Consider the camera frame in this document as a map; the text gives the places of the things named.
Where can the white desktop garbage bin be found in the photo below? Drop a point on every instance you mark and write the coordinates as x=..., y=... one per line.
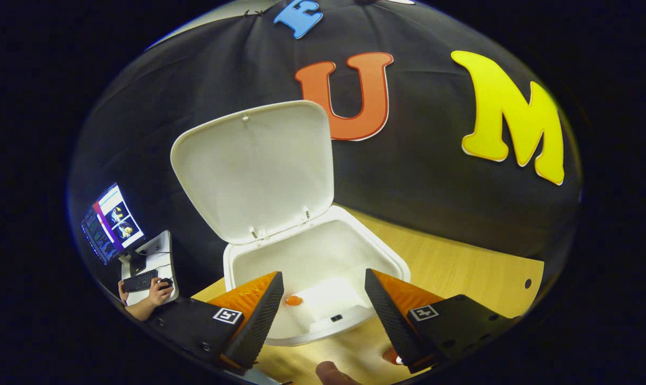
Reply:
x=259, y=171

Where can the black backdrop cloth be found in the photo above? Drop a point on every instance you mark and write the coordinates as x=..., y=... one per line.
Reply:
x=424, y=176

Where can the black keyboard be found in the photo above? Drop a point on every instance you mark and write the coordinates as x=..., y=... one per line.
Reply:
x=140, y=281

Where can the row of black backdrop clips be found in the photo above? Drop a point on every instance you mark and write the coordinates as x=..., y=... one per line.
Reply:
x=259, y=13

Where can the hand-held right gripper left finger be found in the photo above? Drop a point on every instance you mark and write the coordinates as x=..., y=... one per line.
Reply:
x=259, y=326

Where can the orange paper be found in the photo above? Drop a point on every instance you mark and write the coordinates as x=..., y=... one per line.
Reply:
x=293, y=300

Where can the black computer mouse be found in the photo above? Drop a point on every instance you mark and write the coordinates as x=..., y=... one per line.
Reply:
x=166, y=280

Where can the wooden desktop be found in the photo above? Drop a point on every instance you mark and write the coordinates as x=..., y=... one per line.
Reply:
x=462, y=267

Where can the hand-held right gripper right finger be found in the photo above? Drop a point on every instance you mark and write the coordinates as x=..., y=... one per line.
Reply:
x=392, y=326

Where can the computer monitor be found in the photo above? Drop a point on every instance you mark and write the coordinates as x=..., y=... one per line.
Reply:
x=112, y=222

